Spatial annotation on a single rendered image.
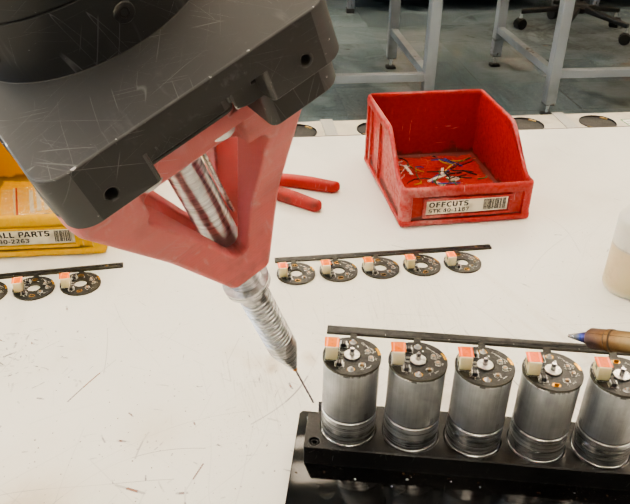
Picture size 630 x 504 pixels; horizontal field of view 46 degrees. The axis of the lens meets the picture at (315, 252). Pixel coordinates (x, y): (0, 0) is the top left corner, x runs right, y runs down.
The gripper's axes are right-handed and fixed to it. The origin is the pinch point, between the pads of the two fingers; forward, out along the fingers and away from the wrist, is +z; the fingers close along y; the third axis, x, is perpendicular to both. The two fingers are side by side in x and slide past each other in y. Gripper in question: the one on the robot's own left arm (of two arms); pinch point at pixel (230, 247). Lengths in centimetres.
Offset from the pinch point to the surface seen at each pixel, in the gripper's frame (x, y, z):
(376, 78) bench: -104, 169, 150
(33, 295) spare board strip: 8.6, 20.7, 14.6
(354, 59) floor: -130, 230, 187
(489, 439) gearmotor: -4.8, -4.7, 14.1
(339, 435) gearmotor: 0.1, -0.7, 12.9
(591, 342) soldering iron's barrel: -8.9, -6.5, 8.7
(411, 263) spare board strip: -11.6, 10.3, 21.9
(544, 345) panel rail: -9.2, -3.7, 12.8
